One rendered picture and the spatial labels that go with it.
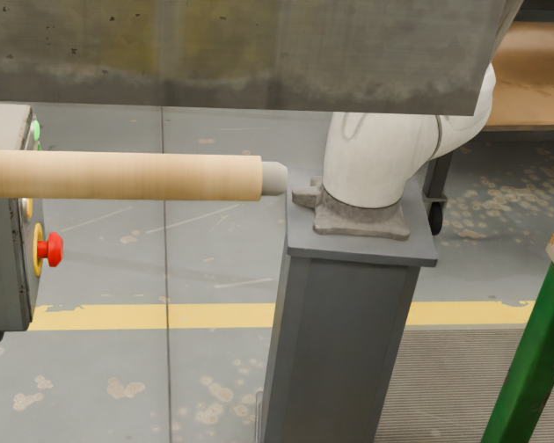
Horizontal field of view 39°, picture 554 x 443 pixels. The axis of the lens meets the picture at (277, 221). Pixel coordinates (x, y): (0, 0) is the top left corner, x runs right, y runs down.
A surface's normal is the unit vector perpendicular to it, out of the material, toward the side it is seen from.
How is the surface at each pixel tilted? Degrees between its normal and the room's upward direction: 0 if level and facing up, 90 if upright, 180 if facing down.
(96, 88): 90
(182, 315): 0
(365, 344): 90
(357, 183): 92
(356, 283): 90
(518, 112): 0
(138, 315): 0
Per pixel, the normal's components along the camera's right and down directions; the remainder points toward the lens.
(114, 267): 0.11, -0.81
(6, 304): 0.13, 0.59
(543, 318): -0.99, -0.01
